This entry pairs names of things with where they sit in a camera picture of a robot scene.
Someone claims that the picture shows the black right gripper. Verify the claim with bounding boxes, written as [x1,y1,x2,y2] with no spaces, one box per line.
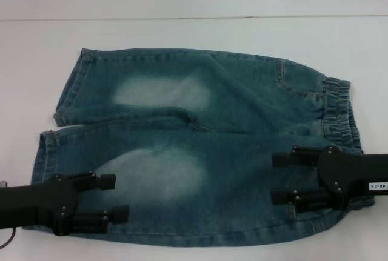
[271,146,388,214]

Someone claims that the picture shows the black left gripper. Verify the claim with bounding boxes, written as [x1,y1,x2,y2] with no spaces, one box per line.
[0,171,130,237]

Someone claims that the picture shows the blue denim shorts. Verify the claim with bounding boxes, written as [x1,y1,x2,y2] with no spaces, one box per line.
[29,48,375,248]

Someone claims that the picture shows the thin dark cable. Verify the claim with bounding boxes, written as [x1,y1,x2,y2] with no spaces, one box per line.
[0,226,16,249]

